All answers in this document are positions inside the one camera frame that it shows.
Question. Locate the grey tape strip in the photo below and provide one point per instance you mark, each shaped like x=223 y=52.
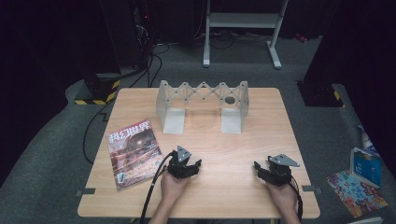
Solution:
x=311 y=188
x=85 y=192

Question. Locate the grey expandable book rack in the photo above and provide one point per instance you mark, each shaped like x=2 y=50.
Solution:
x=202 y=93

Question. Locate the blue book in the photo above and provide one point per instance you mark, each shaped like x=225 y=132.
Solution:
x=365 y=166

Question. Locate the colourful picture book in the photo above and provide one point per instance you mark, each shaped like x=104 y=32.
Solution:
x=356 y=194

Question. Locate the person's right hand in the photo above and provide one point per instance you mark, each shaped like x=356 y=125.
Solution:
x=283 y=196

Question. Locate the person's left hand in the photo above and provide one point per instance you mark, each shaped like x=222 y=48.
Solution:
x=172 y=186

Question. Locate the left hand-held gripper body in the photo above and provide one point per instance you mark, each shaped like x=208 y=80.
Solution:
x=179 y=166

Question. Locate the black yellow striped stand base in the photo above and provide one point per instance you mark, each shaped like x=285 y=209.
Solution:
x=99 y=90

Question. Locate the red cover magazine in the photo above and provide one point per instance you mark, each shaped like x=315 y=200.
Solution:
x=135 y=155

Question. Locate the white blue packet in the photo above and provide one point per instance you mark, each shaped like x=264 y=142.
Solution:
x=367 y=140

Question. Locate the white metal stand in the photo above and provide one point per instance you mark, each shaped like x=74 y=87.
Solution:
x=243 y=21

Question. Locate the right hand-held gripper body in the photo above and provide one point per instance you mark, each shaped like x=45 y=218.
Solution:
x=280 y=172

